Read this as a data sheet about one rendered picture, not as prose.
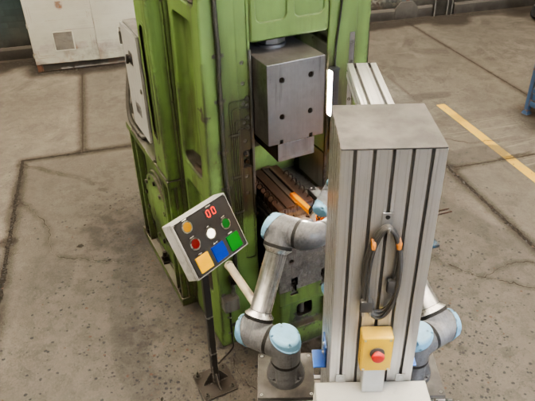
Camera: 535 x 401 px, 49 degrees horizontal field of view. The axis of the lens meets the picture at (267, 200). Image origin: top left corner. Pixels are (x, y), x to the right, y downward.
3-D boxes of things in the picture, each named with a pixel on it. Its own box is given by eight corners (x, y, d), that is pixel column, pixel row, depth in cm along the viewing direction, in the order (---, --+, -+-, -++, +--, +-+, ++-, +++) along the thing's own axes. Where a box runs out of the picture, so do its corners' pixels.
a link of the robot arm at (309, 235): (322, 232, 212) (367, 199, 253) (295, 224, 217) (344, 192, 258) (318, 261, 216) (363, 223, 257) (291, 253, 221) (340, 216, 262)
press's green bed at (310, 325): (333, 332, 360) (337, 274, 335) (280, 353, 347) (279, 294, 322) (292, 279, 402) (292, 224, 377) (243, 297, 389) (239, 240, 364)
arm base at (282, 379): (306, 389, 225) (306, 371, 219) (267, 390, 225) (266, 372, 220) (303, 359, 238) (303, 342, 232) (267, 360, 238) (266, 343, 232)
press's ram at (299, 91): (337, 130, 290) (341, 51, 268) (268, 147, 276) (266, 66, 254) (297, 99, 322) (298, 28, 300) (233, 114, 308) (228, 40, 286)
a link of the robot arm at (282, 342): (292, 374, 219) (292, 348, 212) (261, 360, 225) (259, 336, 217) (306, 352, 228) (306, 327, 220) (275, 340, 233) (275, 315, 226)
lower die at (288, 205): (312, 211, 310) (313, 198, 305) (279, 221, 303) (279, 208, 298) (276, 176, 342) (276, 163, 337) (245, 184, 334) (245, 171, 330)
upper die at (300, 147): (314, 153, 290) (314, 135, 285) (278, 161, 283) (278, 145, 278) (275, 120, 322) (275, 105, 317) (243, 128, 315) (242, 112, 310)
